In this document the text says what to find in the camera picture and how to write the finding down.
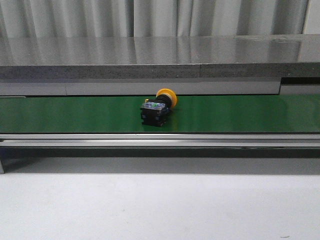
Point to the green conveyor belt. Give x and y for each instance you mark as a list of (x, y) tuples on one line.
[(192, 114)]

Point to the white pleated curtain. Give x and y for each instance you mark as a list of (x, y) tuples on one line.
[(157, 18)]

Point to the grey stone slab bench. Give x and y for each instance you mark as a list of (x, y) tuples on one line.
[(183, 57)]

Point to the grey rear conveyor rail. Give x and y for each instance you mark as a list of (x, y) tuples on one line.
[(149, 86)]

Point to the aluminium front conveyor rail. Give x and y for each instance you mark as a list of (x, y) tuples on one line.
[(166, 140)]

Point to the yellow black push button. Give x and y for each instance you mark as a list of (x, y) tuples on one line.
[(154, 112)]

